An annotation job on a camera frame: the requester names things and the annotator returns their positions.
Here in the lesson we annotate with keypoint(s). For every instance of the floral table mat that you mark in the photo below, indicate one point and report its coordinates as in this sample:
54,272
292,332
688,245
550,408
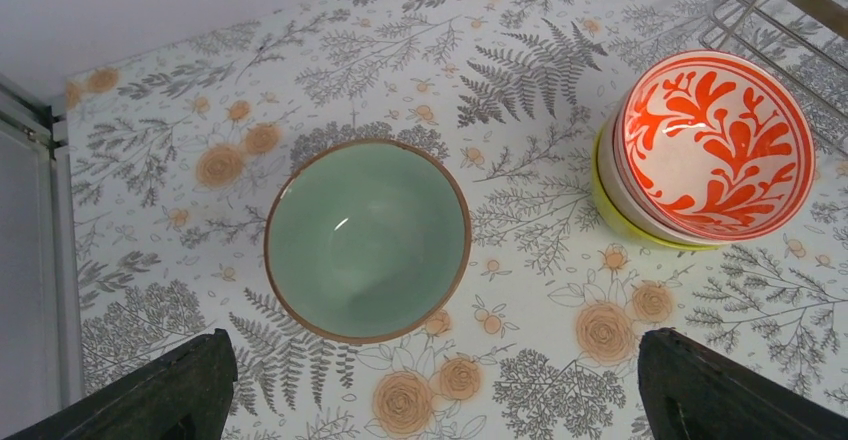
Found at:
177,156

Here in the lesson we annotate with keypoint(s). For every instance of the white bowl red rim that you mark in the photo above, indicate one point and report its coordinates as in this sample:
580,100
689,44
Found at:
714,146

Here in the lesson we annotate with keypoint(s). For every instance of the yellow bowl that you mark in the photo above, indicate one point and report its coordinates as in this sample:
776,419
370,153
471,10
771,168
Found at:
618,223

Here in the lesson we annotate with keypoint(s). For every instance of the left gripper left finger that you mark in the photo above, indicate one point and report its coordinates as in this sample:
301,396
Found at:
184,394

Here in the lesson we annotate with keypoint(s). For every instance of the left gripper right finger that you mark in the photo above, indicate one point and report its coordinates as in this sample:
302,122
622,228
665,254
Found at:
689,391

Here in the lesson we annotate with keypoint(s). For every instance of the wire dish rack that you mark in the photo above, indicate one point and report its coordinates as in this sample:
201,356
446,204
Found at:
802,42

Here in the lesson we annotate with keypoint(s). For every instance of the pale green pink-base bowl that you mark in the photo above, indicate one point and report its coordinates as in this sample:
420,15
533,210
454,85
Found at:
367,240

